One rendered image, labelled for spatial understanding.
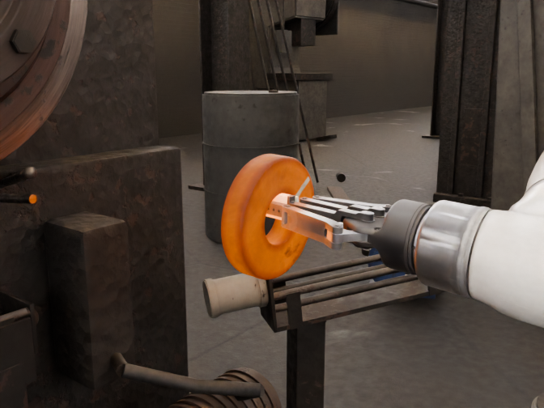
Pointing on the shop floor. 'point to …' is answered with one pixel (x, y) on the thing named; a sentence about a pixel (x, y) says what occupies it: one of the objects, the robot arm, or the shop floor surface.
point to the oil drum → (243, 141)
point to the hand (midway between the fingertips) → (272, 203)
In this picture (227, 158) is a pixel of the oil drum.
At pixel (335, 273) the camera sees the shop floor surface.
